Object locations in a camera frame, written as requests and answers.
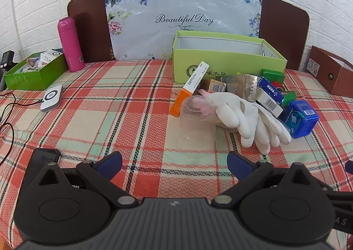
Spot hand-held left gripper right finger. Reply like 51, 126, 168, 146
212, 151, 330, 209

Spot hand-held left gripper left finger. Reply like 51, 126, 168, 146
26, 151, 138, 210

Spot white glove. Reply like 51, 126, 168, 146
205, 92, 260, 148
255, 108, 292, 155

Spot clear plastic cup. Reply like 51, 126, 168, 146
178, 95, 217, 154

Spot blue plastic tape dispenser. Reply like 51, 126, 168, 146
281, 100, 319, 139

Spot blue and white box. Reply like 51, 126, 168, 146
255, 77, 285, 118

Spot plain green box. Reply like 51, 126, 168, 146
280, 91, 297, 107

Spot red tape roll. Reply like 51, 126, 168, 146
272, 81, 287, 93

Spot orange and white medicine box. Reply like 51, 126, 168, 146
170, 61, 210, 117

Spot green flower print box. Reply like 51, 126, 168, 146
261, 68, 285, 85

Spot large light green box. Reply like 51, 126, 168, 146
172, 31, 288, 83

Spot plaid bed sheet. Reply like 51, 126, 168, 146
0, 59, 353, 250

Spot pink soft item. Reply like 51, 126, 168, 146
197, 89, 218, 118

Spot small orange gold carton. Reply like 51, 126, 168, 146
203, 79, 227, 93

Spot white power bank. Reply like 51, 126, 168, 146
40, 85, 63, 113

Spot brown cardboard box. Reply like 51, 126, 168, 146
306, 45, 353, 98

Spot small green cardboard box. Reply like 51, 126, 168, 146
3, 52, 69, 90

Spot white small box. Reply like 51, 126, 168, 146
40, 49, 64, 63

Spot pink thermos bottle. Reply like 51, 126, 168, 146
57, 17, 85, 72

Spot black device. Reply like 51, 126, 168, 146
0, 51, 15, 85

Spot brown wooden headboard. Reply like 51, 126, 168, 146
68, 0, 311, 70

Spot floral plastic bag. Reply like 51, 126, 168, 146
105, 0, 262, 61

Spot black cable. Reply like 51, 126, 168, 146
0, 92, 45, 166

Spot white wall cable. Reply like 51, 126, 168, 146
9, 0, 25, 57

